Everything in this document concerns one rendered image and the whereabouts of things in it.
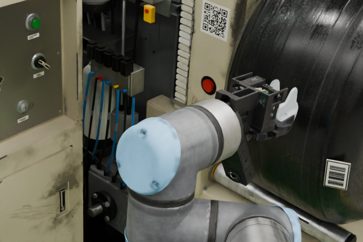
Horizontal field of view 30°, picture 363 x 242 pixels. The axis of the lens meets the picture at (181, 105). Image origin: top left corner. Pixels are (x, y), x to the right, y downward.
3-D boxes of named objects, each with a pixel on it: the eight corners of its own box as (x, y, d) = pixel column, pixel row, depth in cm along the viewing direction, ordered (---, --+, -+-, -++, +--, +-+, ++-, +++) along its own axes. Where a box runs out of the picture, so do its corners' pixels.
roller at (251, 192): (215, 179, 155) (206, 177, 151) (224, 161, 155) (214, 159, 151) (350, 255, 136) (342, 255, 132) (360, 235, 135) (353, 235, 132)
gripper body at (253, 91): (292, 88, 103) (246, 106, 94) (280, 138, 106) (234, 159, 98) (252, 70, 107) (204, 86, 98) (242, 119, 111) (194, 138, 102)
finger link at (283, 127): (302, 119, 108) (271, 133, 102) (300, 127, 109) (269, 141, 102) (278, 107, 111) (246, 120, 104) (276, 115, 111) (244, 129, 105)
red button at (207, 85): (201, 89, 155) (202, 78, 153) (206, 87, 156) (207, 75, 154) (211, 94, 153) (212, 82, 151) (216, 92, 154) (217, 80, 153)
